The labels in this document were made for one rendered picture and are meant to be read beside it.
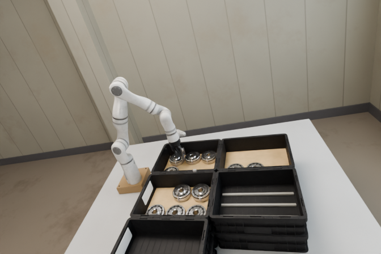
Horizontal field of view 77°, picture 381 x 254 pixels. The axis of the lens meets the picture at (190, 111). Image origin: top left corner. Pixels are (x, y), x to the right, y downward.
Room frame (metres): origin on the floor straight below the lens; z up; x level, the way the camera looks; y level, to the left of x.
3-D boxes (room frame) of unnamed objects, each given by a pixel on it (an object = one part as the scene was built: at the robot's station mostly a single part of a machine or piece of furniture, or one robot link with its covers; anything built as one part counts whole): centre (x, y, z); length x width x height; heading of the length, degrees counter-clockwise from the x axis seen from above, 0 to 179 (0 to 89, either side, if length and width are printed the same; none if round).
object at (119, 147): (1.36, 0.50, 1.00); 0.09 x 0.09 x 0.17; 71
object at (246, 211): (0.82, -0.19, 0.87); 0.40 x 0.30 x 0.11; 71
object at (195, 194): (0.99, 0.06, 0.86); 0.10 x 0.10 x 0.01
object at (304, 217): (0.82, -0.19, 0.92); 0.40 x 0.30 x 0.02; 71
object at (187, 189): (1.02, 0.17, 0.86); 0.10 x 0.10 x 0.01
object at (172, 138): (1.32, 0.13, 1.05); 0.11 x 0.09 x 0.06; 123
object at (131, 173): (1.36, 0.50, 0.84); 0.09 x 0.09 x 0.17; 75
